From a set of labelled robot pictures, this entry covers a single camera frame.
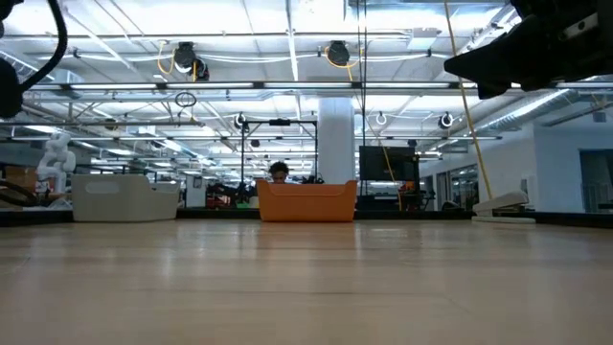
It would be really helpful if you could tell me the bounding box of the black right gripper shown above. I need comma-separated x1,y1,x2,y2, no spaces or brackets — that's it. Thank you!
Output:
443,0,613,101

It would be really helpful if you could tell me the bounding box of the white stapler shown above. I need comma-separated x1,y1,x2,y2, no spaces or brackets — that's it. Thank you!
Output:
471,190,537,226

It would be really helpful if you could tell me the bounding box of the black monitor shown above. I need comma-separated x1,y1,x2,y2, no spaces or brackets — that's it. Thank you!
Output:
358,145,420,183

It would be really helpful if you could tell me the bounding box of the white round pillar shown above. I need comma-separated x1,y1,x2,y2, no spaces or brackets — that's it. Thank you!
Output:
317,97,356,186

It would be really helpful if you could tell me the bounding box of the orange plastic bin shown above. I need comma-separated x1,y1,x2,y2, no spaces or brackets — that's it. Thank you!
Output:
256,178,359,223

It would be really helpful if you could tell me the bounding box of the person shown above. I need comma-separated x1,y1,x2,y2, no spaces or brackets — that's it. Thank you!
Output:
267,161,291,185

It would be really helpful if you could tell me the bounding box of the white cabinet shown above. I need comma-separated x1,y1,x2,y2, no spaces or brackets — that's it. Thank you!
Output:
184,174,208,209

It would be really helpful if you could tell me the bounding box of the light grey plastic bin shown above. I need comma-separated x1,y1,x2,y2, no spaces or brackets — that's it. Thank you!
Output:
71,173,182,223

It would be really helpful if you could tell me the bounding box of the brown cardboard box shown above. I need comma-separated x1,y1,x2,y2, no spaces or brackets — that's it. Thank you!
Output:
3,166,39,193

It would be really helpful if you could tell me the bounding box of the silver ventilation duct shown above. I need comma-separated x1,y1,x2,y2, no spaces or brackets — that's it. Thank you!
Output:
471,88,613,135

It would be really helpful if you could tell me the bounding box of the yellow hanging cable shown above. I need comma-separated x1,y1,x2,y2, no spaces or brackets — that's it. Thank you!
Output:
443,0,494,201

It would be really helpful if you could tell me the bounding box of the black ceiling cable reel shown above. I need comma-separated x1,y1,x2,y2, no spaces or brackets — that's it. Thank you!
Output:
171,41,211,82
327,39,352,67

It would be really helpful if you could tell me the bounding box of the black camera rig frame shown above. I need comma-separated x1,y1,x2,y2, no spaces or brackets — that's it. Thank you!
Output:
238,118,319,186

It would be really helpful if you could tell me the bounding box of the black aluminium table frame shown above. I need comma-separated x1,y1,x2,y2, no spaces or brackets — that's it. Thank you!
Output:
0,208,613,229

